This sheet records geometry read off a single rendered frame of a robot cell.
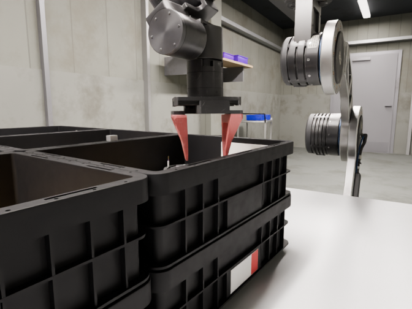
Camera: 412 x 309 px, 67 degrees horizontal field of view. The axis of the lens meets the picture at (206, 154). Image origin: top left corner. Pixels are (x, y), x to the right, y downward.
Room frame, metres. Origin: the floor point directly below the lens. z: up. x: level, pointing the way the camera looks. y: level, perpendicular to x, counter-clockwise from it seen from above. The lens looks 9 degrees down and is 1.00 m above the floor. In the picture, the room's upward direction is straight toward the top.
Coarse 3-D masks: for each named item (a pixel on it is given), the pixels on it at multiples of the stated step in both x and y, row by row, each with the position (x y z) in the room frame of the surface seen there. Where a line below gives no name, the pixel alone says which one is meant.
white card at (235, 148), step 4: (232, 144) 0.70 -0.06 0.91; (236, 144) 0.69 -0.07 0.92; (240, 144) 0.69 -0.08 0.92; (244, 144) 0.68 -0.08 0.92; (248, 144) 0.67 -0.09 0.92; (252, 144) 0.67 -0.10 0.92; (232, 148) 0.70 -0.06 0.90; (236, 148) 0.69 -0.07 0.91; (240, 148) 0.68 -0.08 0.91; (244, 148) 0.68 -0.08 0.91; (248, 148) 0.67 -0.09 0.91; (252, 148) 0.67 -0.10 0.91; (232, 152) 0.70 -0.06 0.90; (236, 152) 0.69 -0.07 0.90
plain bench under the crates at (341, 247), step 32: (320, 192) 1.06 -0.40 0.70; (288, 224) 0.76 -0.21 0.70; (320, 224) 0.76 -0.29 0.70; (352, 224) 0.76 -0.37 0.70; (384, 224) 0.76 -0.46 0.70; (288, 256) 0.58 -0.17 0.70; (320, 256) 0.58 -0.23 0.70; (352, 256) 0.58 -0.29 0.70; (384, 256) 0.58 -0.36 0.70; (256, 288) 0.47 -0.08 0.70; (288, 288) 0.47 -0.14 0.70; (320, 288) 0.47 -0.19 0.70; (352, 288) 0.47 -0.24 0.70; (384, 288) 0.47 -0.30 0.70
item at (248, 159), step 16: (96, 144) 0.58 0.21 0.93; (112, 144) 0.60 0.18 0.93; (288, 144) 0.59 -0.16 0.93; (80, 160) 0.39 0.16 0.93; (208, 160) 0.40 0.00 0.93; (224, 160) 0.41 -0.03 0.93; (240, 160) 0.44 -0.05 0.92; (256, 160) 0.48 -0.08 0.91; (160, 176) 0.31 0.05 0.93; (176, 176) 0.33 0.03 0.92; (192, 176) 0.35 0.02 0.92; (208, 176) 0.38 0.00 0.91; (160, 192) 0.31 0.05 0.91
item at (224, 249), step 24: (264, 216) 0.51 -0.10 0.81; (216, 240) 0.39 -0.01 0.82; (240, 240) 0.45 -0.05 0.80; (264, 240) 0.53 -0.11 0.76; (192, 264) 0.35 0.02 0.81; (216, 264) 0.40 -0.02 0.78; (264, 264) 0.52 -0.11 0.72; (168, 288) 0.32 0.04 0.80; (192, 288) 0.37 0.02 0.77; (216, 288) 0.40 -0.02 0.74; (240, 288) 0.45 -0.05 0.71
